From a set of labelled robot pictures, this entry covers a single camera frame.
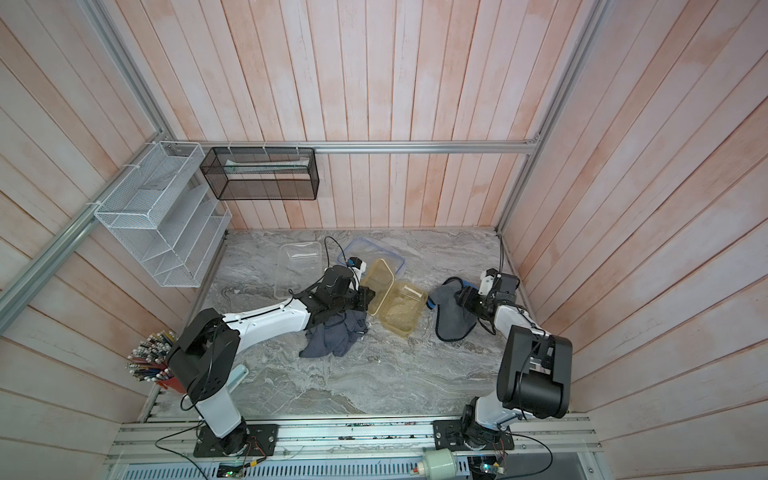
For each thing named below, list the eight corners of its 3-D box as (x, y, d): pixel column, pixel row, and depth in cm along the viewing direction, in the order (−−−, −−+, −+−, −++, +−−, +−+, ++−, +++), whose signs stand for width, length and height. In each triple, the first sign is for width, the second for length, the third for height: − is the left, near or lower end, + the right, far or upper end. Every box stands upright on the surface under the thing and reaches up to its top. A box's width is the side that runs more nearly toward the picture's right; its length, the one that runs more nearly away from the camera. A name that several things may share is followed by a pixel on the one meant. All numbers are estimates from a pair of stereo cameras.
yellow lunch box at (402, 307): (373, 326, 96) (373, 317, 91) (396, 285, 106) (397, 275, 101) (408, 342, 92) (410, 334, 87) (428, 299, 102) (430, 289, 97)
